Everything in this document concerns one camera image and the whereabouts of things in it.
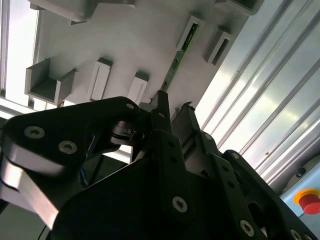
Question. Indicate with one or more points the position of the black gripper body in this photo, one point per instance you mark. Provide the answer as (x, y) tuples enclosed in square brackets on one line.
[(120, 212)]

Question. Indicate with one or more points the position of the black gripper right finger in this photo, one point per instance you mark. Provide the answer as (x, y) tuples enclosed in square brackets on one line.
[(225, 170)]

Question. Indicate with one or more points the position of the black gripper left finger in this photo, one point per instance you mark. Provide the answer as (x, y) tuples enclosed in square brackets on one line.
[(75, 125)]

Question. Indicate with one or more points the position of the green RAM stick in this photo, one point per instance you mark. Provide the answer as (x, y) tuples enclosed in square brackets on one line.
[(187, 41)]

